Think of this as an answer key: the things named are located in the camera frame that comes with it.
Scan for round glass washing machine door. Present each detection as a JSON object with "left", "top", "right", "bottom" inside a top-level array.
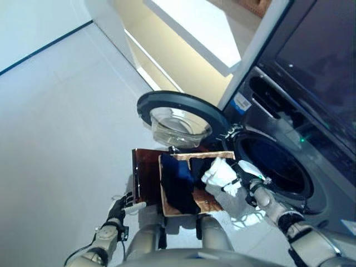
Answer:
[{"left": 136, "top": 90, "right": 230, "bottom": 148}]

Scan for brown wicker laundry basket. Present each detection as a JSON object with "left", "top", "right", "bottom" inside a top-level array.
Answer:
[{"left": 157, "top": 151, "right": 236, "bottom": 217}]

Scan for blue white energy label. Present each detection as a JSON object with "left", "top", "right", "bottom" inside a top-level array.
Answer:
[{"left": 340, "top": 218, "right": 356, "bottom": 231}]

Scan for robot grey torso and legs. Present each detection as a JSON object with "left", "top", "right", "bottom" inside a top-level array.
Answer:
[{"left": 119, "top": 214, "right": 279, "bottom": 267}]

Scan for navy blue garment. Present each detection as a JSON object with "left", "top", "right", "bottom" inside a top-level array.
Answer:
[{"left": 160, "top": 152, "right": 205, "bottom": 215}]

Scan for dark brown tray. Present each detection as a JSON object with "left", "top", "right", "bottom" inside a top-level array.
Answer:
[{"left": 131, "top": 144, "right": 223, "bottom": 206}]

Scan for robot left hand black white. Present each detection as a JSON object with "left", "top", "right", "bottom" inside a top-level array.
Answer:
[{"left": 107, "top": 190, "right": 147, "bottom": 223}]

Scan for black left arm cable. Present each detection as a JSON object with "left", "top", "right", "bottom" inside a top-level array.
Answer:
[{"left": 118, "top": 238, "right": 126, "bottom": 267}]

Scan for black garment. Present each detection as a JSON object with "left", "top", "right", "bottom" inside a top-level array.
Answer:
[{"left": 189, "top": 157, "right": 220, "bottom": 190}]

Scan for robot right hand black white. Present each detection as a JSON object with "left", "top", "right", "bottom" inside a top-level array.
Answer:
[{"left": 222, "top": 160, "right": 272, "bottom": 193}]

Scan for blue barcode sticker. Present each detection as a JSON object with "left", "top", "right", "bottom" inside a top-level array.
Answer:
[{"left": 231, "top": 93, "right": 251, "bottom": 112}]

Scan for white garment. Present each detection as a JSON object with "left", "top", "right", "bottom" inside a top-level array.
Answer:
[{"left": 200, "top": 157, "right": 266, "bottom": 220}]

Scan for white counter cabinet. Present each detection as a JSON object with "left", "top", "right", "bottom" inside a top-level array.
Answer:
[{"left": 85, "top": 0, "right": 241, "bottom": 92}]

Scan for dark grey washing machine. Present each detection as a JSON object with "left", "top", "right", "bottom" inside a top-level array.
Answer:
[{"left": 221, "top": 65, "right": 356, "bottom": 243}]

